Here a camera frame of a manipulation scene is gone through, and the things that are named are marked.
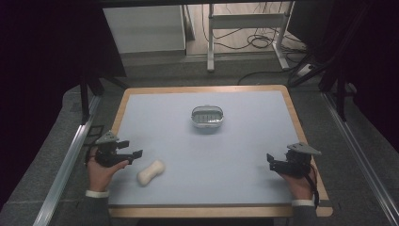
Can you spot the white cabinet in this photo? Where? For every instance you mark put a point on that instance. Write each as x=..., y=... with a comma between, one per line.
x=144, y=28

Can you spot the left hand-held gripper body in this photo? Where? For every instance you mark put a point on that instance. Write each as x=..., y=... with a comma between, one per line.
x=106, y=153

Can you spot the black metal stand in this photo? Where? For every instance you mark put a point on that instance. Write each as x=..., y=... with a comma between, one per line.
x=87, y=91
x=340, y=91

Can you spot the white power strip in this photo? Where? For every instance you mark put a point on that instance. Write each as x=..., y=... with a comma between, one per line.
x=305, y=70

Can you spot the person's left hand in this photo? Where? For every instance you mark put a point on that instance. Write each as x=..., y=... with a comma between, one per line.
x=101, y=175

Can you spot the wooden table with blue top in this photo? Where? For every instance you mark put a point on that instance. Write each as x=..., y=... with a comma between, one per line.
x=219, y=163

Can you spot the aluminium rail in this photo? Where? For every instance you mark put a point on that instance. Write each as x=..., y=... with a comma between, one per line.
x=64, y=163
x=360, y=153

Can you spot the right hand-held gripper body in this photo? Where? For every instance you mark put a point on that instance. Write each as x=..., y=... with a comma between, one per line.
x=298, y=160

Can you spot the person's right hand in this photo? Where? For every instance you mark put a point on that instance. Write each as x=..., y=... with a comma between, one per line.
x=298, y=186

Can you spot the cream dumbbell-shaped toy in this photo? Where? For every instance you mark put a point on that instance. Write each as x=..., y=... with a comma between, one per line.
x=151, y=172

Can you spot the dark curtain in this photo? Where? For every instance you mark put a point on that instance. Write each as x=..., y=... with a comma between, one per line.
x=40, y=78
x=373, y=62

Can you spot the white metal desk frame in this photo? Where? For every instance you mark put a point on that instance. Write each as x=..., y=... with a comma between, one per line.
x=247, y=22

